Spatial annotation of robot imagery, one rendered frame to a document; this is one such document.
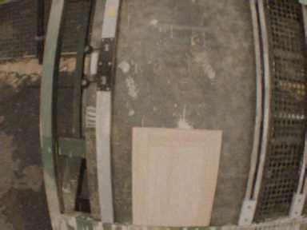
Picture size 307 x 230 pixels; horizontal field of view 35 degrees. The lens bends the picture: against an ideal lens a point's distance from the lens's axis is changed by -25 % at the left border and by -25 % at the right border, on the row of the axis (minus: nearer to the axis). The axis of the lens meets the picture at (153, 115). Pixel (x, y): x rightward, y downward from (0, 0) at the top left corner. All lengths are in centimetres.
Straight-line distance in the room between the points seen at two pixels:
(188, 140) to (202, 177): 15
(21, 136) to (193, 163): 215
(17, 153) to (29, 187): 38
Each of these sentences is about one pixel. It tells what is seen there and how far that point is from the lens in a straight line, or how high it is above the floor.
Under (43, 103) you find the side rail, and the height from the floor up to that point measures 132.
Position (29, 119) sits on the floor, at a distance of 426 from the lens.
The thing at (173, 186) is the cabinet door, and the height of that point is 105.
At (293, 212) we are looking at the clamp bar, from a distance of 226.
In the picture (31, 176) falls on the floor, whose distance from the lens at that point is 380.
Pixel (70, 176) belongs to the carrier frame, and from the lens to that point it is 265.
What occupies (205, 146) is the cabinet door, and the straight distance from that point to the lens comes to 218.
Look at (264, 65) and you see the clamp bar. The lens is 210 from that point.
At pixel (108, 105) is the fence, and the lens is 216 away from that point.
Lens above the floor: 267
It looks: 40 degrees down
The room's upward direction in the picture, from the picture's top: 1 degrees counter-clockwise
